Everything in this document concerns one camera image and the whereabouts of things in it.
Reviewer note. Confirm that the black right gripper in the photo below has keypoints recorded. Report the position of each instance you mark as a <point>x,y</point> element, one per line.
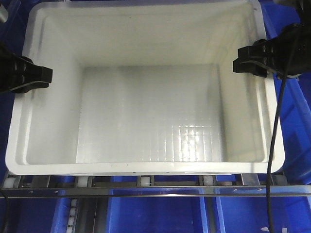
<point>288,53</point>

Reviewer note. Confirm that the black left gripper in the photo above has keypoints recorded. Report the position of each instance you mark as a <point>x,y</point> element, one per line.
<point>19,74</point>

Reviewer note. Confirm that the white plastic tote bin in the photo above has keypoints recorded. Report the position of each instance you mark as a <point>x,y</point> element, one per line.
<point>142,88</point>

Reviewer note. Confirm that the blue bin right shelf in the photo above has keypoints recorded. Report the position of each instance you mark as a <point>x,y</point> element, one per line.
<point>296,105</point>

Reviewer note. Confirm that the blue bin lower right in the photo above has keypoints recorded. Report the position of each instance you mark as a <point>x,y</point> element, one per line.
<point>249,214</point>

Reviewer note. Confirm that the blue bin lower shelf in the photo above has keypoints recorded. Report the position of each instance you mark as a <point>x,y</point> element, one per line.
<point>129,213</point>

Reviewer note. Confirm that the steel front shelf rail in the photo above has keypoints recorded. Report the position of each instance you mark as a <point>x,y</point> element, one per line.
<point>155,191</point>

